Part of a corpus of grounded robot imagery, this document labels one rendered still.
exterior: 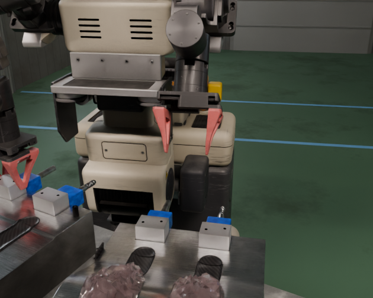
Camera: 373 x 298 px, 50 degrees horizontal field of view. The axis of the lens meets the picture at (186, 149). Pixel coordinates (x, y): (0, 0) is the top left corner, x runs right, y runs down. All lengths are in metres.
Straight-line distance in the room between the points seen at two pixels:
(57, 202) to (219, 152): 0.70
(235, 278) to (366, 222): 1.93
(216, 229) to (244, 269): 0.08
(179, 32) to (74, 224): 0.35
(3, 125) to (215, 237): 0.40
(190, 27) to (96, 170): 0.57
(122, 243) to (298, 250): 1.55
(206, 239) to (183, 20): 0.34
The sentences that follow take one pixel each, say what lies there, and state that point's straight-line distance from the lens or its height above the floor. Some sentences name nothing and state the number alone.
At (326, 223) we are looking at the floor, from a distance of 2.42.
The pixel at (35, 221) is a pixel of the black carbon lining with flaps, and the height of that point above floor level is 0.89.
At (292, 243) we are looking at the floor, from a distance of 2.21.
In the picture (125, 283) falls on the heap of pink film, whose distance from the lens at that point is 0.54.
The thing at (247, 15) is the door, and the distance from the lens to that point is 7.84.
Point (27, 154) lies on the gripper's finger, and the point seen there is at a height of 0.97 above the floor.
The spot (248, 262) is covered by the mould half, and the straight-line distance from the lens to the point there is 0.66.
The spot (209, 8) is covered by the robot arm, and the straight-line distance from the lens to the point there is 0.71.
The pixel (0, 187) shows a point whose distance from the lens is 0.81.
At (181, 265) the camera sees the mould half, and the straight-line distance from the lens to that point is 0.65.
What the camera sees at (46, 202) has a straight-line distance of 0.73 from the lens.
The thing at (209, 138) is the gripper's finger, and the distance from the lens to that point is 0.66.
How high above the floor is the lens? 1.26
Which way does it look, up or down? 23 degrees down
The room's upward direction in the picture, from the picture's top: straight up
